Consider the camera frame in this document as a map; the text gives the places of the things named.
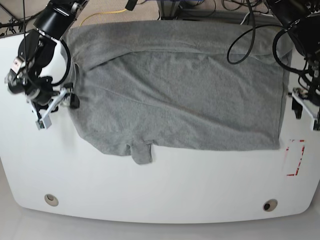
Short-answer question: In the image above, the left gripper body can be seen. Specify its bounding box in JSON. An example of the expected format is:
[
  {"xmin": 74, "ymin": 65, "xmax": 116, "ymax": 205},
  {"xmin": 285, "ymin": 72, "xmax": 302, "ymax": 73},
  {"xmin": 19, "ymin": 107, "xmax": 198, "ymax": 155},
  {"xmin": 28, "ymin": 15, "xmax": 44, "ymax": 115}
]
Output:
[{"xmin": 291, "ymin": 87, "xmax": 320, "ymax": 130}]

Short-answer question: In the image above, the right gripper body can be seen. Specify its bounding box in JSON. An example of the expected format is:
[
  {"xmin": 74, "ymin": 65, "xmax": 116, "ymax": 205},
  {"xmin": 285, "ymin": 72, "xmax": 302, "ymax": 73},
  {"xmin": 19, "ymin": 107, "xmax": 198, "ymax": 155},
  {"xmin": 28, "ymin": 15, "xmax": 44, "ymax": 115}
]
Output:
[{"xmin": 4, "ymin": 69, "xmax": 75, "ymax": 121}]

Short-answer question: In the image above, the yellow cable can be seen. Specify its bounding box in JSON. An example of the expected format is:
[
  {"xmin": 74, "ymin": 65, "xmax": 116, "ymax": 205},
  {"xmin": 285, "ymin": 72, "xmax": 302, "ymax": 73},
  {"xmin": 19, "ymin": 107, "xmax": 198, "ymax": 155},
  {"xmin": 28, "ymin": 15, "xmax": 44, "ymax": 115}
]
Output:
[{"xmin": 80, "ymin": 9, "xmax": 126, "ymax": 27}]

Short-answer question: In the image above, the table grommet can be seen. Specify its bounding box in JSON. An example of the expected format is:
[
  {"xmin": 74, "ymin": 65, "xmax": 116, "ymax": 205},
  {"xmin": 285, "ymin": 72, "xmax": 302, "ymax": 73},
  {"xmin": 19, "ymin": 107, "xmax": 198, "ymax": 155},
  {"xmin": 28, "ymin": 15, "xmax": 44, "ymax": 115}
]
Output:
[
  {"xmin": 44, "ymin": 194, "xmax": 59, "ymax": 207},
  {"xmin": 262, "ymin": 199, "xmax": 278, "ymax": 212}
]

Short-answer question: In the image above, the red tape rectangle marking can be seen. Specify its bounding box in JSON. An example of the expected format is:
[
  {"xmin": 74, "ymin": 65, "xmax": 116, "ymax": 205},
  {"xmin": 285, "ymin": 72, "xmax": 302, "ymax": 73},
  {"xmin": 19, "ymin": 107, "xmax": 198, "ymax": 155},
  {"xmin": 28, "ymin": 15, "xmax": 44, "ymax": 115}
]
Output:
[{"xmin": 283, "ymin": 139, "xmax": 306, "ymax": 177}]

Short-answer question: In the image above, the grey T-shirt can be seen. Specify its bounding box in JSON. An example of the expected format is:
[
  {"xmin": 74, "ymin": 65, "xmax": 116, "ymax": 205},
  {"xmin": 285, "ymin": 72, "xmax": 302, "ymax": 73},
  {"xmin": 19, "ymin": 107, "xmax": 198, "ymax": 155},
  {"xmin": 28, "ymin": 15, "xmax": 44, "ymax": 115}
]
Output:
[{"xmin": 64, "ymin": 20, "xmax": 289, "ymax": 165}]

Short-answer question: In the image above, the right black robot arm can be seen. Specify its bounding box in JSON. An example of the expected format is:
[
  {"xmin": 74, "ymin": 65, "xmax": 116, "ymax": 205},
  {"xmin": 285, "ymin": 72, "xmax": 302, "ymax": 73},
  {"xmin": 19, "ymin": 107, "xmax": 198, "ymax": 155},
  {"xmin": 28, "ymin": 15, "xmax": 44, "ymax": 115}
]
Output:
[{"xmin": 4, "ymin": 0, "xmax": 88, "ymax": 130}]

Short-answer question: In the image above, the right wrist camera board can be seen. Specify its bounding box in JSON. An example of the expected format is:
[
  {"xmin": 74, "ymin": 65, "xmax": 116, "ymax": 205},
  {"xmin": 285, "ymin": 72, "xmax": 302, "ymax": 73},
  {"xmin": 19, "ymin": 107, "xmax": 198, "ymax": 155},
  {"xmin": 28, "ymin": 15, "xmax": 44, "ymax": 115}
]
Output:
[{"xmin": 35, "ymin": 116, "xmax": 52, "ymax": 130}]

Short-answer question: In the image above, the left table grommet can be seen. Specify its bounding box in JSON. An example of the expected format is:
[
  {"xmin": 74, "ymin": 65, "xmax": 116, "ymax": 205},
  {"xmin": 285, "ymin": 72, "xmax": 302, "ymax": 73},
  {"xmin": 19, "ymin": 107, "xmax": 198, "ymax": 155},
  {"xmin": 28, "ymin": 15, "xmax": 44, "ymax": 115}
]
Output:
[{"xmin": 44, "ymin": 194, "xmax": 59, "ymax": 207}]

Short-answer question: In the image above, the right table grommet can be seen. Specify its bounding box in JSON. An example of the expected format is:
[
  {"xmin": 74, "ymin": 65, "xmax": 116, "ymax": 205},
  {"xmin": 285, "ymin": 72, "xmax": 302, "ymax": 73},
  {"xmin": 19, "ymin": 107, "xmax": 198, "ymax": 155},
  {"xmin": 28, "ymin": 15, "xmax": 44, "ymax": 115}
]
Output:
[{"xmin": 262, "ymin": 199, "xmax": 278, "ymax": 212}]

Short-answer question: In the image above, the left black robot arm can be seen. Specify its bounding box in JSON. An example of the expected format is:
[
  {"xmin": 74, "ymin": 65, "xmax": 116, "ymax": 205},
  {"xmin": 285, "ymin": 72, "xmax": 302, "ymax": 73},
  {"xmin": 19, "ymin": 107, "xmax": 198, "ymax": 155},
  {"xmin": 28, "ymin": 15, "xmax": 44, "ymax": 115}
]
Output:
[{"xmin": 264, "ymin": 0, "xmax": 320, "ymax": 131}]

